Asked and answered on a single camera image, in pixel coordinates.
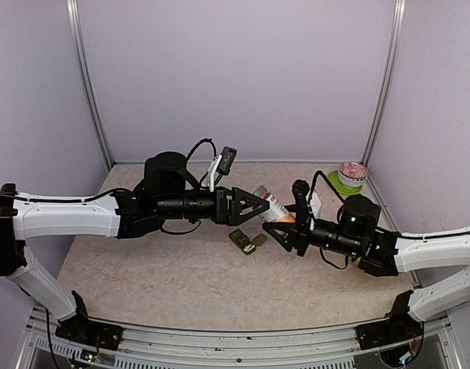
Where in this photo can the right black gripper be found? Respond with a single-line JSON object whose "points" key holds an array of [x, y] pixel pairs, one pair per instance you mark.
{"points": [[293, 237]]}

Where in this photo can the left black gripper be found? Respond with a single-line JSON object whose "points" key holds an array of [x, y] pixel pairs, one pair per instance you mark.
{"points": [[232, 217]]}

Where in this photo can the orange grey-capped supplement bottle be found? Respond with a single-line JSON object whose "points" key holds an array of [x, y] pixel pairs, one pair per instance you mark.
{"points": [[276, 211]]}

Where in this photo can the green weekly pill organizer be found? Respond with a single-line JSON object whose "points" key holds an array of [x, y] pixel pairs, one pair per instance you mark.
{"points": [[244, 243]]}

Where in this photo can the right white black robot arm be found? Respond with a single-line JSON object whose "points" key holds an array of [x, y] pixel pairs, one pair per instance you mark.
{"points": [[381, 253]]}

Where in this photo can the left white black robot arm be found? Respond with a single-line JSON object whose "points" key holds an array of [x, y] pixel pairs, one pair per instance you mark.
{"points": [[167, 191]]}

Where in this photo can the green saucer plate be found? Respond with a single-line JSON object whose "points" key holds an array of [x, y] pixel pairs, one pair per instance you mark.
{"points": [[341, 188]]}

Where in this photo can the red patterned white bowl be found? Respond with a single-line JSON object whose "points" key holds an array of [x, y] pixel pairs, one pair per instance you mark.
{"points": [[352, 174]]}

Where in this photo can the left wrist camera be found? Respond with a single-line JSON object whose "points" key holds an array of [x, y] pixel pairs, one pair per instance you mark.
{"points": [[227, 158]]}

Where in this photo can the front aluminium rail base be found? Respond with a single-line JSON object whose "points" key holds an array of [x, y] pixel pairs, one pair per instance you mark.
{"points": [[142, 346]]}

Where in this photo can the right aluminium frame post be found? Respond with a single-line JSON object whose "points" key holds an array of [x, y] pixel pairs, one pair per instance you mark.
{"points": [[387, 77]]}

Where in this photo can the aluminium frame post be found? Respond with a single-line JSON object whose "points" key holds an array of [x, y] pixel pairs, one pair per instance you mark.
{"points": [[387, 77], [86, 80]]}

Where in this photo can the left aluminium frame post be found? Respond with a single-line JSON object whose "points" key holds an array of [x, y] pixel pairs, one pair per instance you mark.
{"points": [[86, 80]]}

